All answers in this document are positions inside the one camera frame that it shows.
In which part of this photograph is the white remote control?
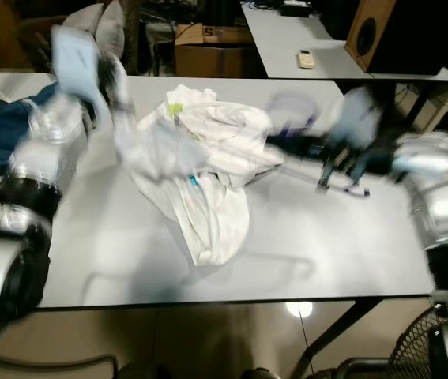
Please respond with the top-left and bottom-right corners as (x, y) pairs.
(296, 49), (318, 69)

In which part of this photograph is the black wire fan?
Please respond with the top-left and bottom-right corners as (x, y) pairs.
(386, 304), (448, 379)

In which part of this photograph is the wooden speaker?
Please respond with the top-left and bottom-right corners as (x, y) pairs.
(344, 0), (448, 76)

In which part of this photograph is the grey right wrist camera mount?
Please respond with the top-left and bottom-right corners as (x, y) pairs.
(330, 85), (386, 151)

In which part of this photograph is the brown cardboard box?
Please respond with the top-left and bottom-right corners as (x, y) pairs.
(174, 22), (262, 78)

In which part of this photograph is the dark brown armchair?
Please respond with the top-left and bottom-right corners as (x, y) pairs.
(16, 14), (66, 72)

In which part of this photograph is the black electronic device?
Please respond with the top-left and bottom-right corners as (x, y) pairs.
(279, 0), (318, 18)

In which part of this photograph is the black metal table frame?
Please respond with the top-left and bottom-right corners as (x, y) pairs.
(287, 298), (386, 379)

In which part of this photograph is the white green-print t-shirt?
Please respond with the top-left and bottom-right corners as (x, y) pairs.
(113, 83), (285, 269)

